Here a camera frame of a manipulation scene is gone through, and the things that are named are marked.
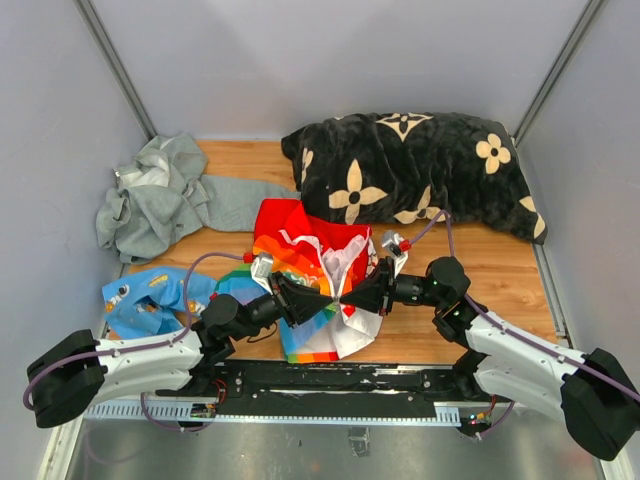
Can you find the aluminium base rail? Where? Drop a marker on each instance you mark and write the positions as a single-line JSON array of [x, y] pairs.
[[576, 396]]

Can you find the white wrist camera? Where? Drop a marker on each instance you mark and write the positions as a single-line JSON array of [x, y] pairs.
[[398, 248], [261, 268]]

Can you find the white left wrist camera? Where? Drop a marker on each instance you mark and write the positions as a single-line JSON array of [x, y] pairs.
[[261, 268]]

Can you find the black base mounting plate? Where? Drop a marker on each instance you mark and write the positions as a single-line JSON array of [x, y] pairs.
[[328, 390]]

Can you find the left grey metal frame post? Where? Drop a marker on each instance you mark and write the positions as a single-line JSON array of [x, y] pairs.
[[98, 31]]

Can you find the right grey metal frame post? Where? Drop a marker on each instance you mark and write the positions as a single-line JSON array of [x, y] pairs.
[[577, 35]]

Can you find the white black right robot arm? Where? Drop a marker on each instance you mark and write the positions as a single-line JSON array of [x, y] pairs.
[[590, 393]]

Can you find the grey metal frame post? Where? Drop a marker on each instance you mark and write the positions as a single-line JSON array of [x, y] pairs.
[[577, 35], [98, 31]]

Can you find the black floral plush pillow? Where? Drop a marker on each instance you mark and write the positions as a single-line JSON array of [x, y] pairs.
[[407, 167]]

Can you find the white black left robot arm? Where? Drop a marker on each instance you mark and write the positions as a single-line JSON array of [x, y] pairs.
[[81, 371]]

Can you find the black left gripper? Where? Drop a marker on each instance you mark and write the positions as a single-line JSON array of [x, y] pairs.
[[296, 302]]

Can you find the grey zip hoodie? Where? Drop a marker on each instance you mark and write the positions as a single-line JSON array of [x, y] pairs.
[[164, 195]]

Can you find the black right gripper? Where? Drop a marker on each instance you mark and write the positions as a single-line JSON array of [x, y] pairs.
[[376, 292]]

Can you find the blue cartoon print garment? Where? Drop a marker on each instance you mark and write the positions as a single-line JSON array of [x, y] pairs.
[[146, 303]]

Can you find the rainbow white zip jacket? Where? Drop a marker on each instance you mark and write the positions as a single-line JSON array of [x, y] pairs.
[[333, 258]]

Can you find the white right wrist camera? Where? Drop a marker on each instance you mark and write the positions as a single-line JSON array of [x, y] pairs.
[[398, 248]]

